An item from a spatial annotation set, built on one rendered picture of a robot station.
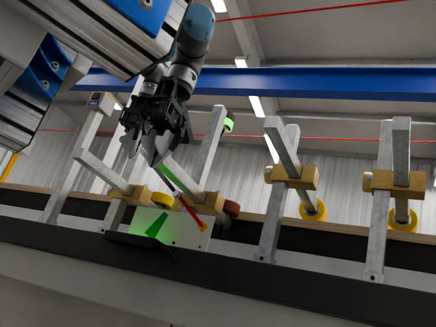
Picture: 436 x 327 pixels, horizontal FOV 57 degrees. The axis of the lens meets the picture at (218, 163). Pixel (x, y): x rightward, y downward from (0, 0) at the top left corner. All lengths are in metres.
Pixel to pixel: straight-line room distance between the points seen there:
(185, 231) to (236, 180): 8.34
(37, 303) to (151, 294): 0.62
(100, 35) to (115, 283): 0.88
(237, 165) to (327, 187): 2.20
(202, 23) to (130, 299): 0.72
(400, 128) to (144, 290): 0.74
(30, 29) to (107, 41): 0.07
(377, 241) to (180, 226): 0.50
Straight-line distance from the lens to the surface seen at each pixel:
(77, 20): 0.40
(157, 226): 1.14
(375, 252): 0.96
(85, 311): 1.49
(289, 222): 1.24
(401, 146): 0.85
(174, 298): 1.08
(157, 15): 0.39
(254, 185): 9.25
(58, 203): 1.44
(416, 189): 1.01
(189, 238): 1.08
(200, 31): 0.92
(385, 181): 1.02
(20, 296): 1.71
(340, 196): 8.90
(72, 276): 1.30
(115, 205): 1.27
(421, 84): 4.60
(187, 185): 1.01
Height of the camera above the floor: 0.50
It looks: 24 degrees up
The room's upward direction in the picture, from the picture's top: 16 degrees clockwise
